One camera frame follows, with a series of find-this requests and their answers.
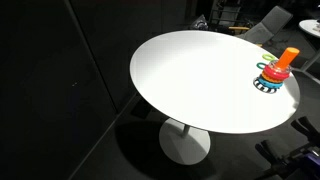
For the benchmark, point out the orange stacking toy post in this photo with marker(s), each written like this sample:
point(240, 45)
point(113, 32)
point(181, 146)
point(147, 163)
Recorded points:
point(287, 57)

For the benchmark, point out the black white striped toy base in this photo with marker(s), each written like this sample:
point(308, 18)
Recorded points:
point(261, 88)

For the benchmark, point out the white table pedestal base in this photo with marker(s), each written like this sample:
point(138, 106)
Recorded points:
point(180, 146)

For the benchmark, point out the black metal rack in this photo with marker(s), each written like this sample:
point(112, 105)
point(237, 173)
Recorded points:
point(228, 13)

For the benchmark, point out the grey metal table leg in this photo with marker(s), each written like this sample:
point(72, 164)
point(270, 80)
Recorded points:
point(311, 60)

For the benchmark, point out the purple black machine frame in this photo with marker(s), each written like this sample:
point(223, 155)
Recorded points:
point(311, 161)

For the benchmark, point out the black bag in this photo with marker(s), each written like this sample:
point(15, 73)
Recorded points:
point(200, 23)

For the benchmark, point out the grey chair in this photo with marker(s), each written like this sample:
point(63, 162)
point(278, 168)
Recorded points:
point(273, 21)

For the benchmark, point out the yellow wooden bar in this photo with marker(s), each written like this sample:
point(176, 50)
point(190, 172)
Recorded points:
point(238, 28)

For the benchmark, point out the small white round table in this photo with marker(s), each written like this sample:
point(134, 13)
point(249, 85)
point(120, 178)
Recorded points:
point(311, 27)

